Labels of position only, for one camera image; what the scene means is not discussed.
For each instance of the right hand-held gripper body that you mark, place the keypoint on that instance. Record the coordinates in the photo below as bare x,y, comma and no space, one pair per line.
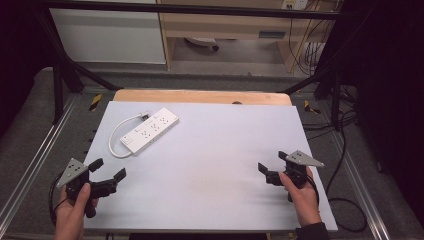
296,171

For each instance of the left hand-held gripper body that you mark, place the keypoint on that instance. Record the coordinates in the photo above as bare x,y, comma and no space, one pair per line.
72,173

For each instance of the person's right hand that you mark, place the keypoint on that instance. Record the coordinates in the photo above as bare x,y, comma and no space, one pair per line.
301,203

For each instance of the person's left hand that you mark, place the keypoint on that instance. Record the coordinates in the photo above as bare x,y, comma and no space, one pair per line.
71,216

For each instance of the white power strip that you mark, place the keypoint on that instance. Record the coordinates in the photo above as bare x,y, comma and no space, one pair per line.
150,130

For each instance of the yellow black tape strip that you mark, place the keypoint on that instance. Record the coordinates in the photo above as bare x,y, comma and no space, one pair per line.
310,107
95,102

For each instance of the white power plug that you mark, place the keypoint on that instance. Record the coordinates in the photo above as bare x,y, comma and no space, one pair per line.
144,115

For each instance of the wooden table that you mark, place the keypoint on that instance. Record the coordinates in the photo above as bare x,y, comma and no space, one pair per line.
200,96

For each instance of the white cabinet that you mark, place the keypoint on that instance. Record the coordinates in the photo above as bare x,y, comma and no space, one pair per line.
106,36

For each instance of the office chair base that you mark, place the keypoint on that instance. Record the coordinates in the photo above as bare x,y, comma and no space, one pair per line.
204,42

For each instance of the light wooden desk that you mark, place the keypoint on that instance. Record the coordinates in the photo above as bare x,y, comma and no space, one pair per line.
230,25

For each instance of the aluminium rail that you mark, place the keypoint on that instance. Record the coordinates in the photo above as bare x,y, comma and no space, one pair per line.
363,186
36,156

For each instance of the wall socket plate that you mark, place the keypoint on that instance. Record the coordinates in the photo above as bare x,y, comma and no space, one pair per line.
294,4

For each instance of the black metal frame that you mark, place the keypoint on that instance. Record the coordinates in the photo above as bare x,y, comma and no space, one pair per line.
186,10

